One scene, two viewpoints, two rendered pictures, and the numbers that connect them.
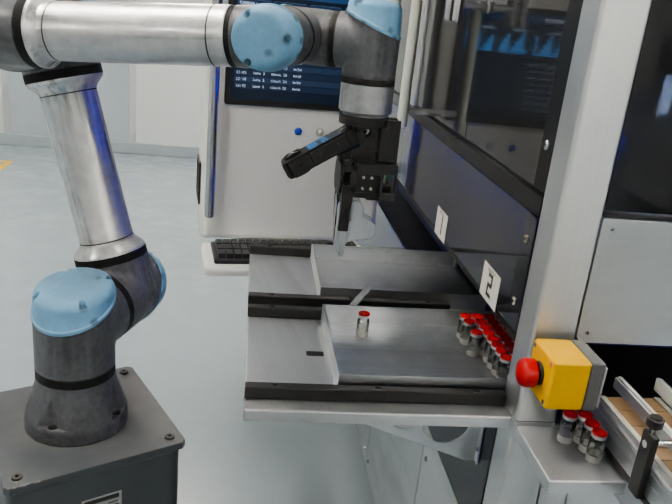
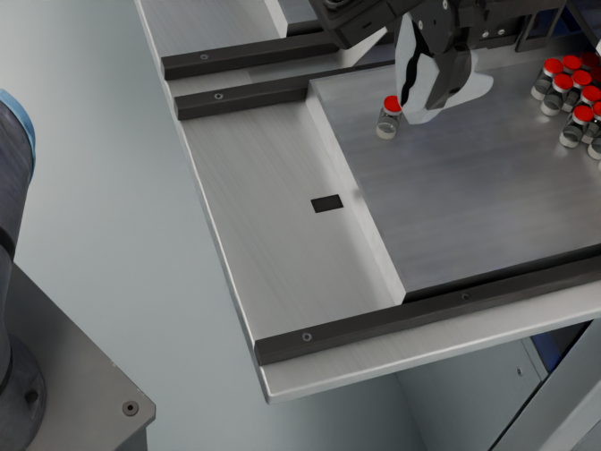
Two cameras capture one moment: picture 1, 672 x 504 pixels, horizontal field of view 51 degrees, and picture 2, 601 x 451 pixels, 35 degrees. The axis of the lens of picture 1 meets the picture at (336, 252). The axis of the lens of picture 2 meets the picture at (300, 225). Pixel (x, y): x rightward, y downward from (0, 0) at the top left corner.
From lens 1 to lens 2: 63 cm
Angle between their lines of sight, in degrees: 39
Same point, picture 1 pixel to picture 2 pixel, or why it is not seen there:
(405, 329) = not seen: hidden behind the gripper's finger
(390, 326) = not seen: hidden behind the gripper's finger
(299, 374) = (322, 271)
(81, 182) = not seen: outside the picture
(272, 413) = (314, 387)
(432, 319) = (487, 62)
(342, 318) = (342, 92)
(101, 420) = (18, 431)
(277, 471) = (154, 124)
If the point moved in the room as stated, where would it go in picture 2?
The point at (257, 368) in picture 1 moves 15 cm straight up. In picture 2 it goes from (249, 274) to (262, 176)
